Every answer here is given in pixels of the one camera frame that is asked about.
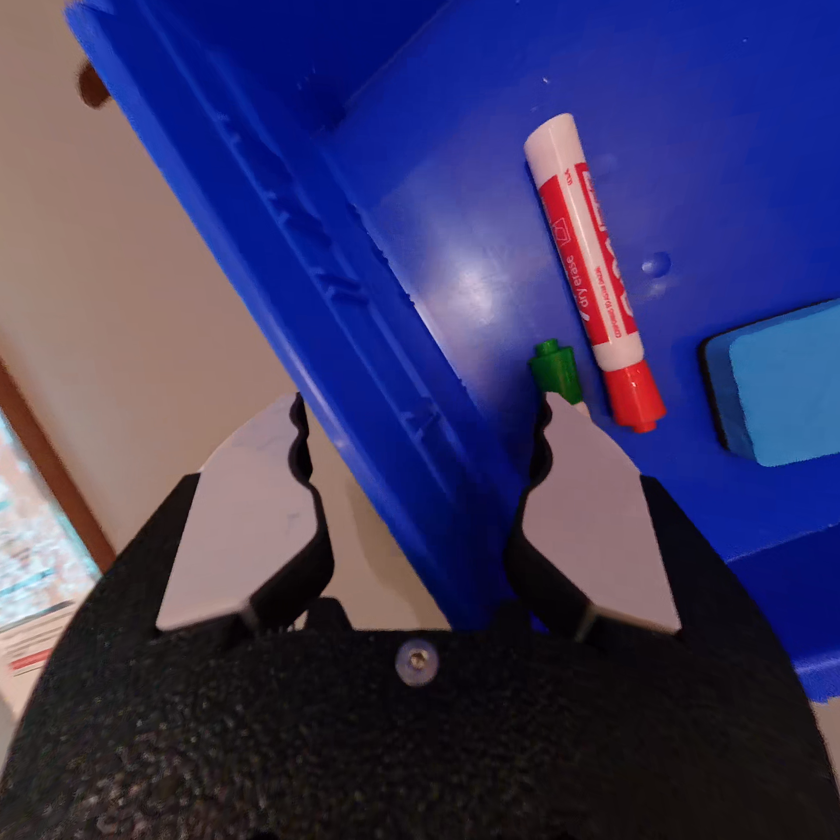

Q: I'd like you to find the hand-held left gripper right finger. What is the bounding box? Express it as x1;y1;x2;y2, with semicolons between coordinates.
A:
503;392;681;643

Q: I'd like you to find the red dry erase marker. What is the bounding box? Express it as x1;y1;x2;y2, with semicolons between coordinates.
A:
523;113;667;434

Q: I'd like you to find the blue plastic bin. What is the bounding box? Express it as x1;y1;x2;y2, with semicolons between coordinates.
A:
62;0;840;703

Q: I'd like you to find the green dry erase marker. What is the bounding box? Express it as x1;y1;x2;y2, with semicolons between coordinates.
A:
528;339;592;421

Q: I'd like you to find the blue foam eraser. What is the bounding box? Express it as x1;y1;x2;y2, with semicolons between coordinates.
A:
699;298;840;468

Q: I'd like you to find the red marker cap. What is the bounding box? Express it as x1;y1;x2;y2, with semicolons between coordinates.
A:
604;361;667;434

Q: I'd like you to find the white printed paper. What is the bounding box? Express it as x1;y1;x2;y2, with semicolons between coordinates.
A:
0;600;76;680

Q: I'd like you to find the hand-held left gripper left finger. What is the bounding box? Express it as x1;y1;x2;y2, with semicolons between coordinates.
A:
155;392;336;636

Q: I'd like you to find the dark brown object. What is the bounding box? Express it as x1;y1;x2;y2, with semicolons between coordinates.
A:
77;59;112;109

